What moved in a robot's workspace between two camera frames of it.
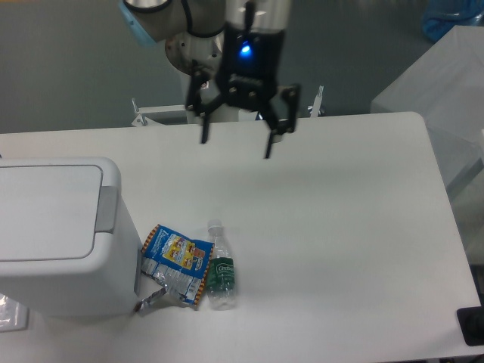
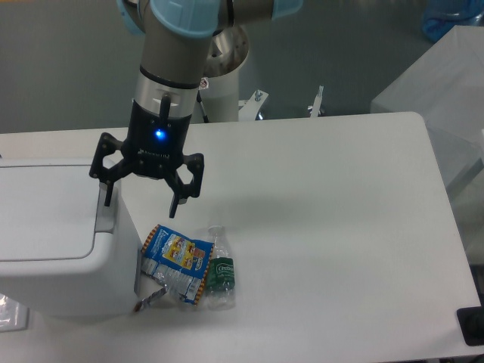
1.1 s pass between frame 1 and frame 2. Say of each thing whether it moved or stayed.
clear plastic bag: stayed
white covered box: stayed
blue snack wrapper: stayed
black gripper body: moved
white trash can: stayed
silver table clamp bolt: stayed
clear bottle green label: stayed
